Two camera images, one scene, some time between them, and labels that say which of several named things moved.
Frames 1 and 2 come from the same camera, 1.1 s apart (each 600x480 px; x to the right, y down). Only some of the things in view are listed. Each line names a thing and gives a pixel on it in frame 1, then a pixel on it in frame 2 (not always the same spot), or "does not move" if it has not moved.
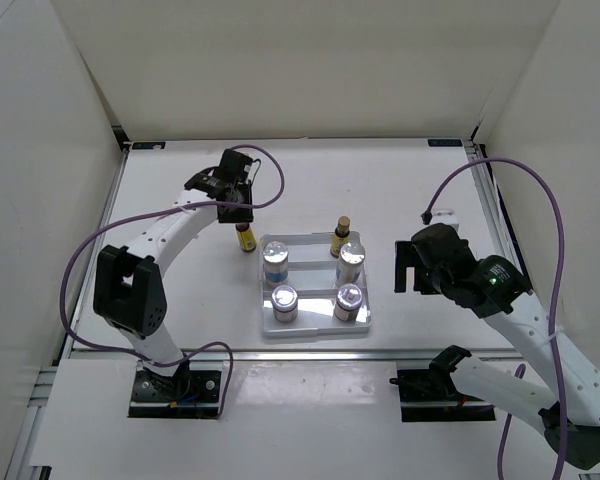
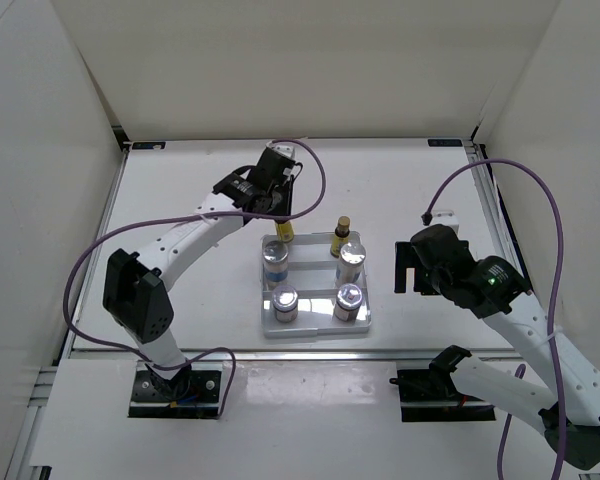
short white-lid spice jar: x=348 y=300 does not move
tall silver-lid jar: x=351 y=260 does not move
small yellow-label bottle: x=341 y=236 does not move
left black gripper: x=243 y=215 -> x=285 y=207
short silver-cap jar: x=285 y=303 does not move
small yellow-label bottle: x=246 y=236 -> x=285 y=232
